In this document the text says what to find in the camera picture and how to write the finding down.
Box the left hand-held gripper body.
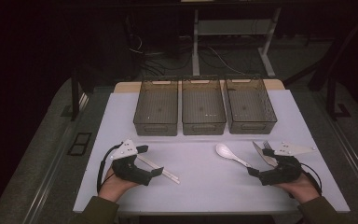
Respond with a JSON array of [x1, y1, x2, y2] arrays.
[[110, 138, 153, 187]]

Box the right hand-held gripper cable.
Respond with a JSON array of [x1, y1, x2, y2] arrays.
[[299, 161, 324, 198]]

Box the left hand-held gripper cable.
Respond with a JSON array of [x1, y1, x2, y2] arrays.
[[96, 143, 124, 194]]

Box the hand-held gripper cable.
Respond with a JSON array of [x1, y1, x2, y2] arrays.
[[96, 143, 124, 194], [299, 161, 324, 198]]

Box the white floor cable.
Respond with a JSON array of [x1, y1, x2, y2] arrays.
[[208, 46, 248, 77]]

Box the white metal desk frame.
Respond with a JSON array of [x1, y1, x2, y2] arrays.
[[191, 7, 282, 78]]

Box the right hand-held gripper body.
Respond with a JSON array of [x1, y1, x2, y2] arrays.
[[258, 142, 317, 187]]

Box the white table mat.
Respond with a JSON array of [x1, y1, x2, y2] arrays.
[[73, 89, 351, 215]]

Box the white spoon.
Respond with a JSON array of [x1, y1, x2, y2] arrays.
[[214, 143, 253, 169]]

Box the person's left hand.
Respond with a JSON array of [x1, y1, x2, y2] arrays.
[[98, 166, 139, 203]]

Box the person's right hand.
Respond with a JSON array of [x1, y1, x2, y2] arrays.
[[273, 172, 321, 204]]

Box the dark metal stand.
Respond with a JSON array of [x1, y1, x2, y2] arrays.
[[325, 74, 352, 120]]

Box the clear brown plastic bin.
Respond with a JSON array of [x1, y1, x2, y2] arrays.
[[132, 79, 179, 137], [181, 77, 227, 136], [224, 77, 278, 135]]

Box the black floor cables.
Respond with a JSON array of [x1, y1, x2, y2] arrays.
[[127, 34, 197, 77]]

